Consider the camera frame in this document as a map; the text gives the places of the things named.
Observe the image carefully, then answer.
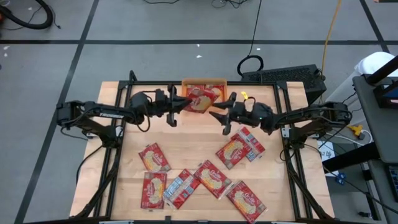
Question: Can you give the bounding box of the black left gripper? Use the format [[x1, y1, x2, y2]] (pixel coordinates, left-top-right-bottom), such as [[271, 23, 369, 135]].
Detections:
[[155, 83, 193, 127]]

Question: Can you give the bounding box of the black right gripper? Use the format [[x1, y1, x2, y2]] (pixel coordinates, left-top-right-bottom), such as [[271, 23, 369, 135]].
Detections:
[[208, 91, 254, 136]]

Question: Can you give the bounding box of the red Orville popcorn bag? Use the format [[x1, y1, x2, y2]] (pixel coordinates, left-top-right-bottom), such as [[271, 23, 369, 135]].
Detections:
[[183, 86, 221, 114], [138, 142, 172, 173], [215, 136, 252, 170], [239, 126, 266, 162], [193, 159, 234, 200], [226, 180, 267, 224], [140, 171, 168, 210], [185, 83, 206, 93], [208, 83, 225, 98], [163, 168, 201, 210]]

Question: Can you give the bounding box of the orange plastic basket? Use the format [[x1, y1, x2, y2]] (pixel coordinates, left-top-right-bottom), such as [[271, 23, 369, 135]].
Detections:
[[180, 77, 228, 113]]

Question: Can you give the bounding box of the black mesh computer case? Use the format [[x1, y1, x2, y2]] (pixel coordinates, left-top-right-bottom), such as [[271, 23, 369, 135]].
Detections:
[[241, 64, 328, 106]]

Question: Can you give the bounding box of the white paper sheet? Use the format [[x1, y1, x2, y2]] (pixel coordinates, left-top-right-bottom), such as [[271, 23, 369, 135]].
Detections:
[[317, 141, 336, 170]]

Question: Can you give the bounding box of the yellow power plug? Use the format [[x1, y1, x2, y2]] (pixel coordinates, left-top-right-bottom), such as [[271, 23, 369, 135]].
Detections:
[[348, 124, 365, 140]]

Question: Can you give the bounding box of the white bin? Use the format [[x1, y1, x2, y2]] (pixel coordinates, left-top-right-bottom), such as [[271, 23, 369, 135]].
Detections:
[[325, 51, 396, 110]]

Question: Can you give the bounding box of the black device blue screen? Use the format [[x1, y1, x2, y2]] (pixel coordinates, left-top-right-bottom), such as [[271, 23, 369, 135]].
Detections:
[[373, 83, 398, 109]]

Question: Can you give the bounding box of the black keyboard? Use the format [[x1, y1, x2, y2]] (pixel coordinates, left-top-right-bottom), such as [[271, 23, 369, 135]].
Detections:
[[387, 164, 398, 203]]

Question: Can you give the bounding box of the black aluminium table frame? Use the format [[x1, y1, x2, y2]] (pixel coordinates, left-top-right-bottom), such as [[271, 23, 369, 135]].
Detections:
[[71, 80, 335, 222]]

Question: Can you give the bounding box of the black looped floor cable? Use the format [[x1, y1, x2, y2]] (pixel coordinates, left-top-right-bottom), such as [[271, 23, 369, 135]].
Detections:
[[236, 0, 264, 78]]

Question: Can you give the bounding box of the grey cable tangle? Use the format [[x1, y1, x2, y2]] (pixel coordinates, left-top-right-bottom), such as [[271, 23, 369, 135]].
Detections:
[[211, 0, 249, 9]]

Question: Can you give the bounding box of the yellow cable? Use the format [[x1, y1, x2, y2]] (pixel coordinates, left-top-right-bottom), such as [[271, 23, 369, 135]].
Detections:
[[319, 0, 343, 75]]

